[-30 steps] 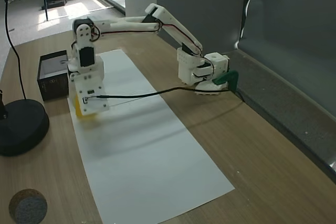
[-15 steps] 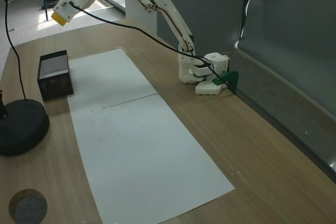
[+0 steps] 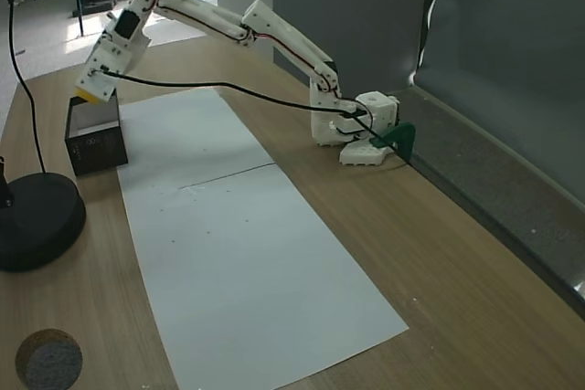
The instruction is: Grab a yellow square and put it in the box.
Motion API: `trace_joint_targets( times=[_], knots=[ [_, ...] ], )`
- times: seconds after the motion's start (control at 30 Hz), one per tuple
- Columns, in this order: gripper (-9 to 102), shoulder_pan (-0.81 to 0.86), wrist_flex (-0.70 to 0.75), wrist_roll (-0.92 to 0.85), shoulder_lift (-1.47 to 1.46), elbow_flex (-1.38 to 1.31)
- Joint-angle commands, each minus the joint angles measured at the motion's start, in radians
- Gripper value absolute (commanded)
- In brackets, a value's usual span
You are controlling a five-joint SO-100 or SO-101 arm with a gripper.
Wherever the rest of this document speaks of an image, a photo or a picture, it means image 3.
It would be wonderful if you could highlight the white paper sheet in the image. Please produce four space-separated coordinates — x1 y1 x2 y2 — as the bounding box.
116 88 276 191
116 163 410 389

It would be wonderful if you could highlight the grey partition panel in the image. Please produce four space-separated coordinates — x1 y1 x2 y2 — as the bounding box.
391 0 585 314

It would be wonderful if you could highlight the yellow square block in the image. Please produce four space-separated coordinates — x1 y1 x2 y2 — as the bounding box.
74 85 101 107

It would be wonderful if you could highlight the black camera cable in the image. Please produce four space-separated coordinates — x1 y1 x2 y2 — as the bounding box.
101 67 399 153

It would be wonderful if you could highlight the black round stand base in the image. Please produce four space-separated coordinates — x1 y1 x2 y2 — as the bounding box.
0 156 88 273

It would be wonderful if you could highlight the black stand cable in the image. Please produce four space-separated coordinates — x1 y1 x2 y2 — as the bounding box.
5 0 48 177

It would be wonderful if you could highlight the round table cable hole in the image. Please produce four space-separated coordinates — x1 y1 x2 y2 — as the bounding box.
14 328 85 390

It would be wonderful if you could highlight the green table clamp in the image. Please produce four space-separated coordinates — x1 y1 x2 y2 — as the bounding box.
368 121 418 165

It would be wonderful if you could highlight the dark brown box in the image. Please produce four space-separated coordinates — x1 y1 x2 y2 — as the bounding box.
63 93 130 177

